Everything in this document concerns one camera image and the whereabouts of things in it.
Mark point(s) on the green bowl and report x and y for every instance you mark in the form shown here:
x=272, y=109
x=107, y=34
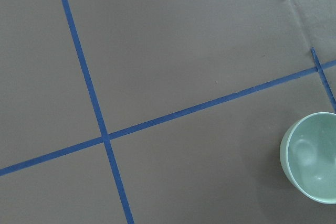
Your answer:
x=307, y=156

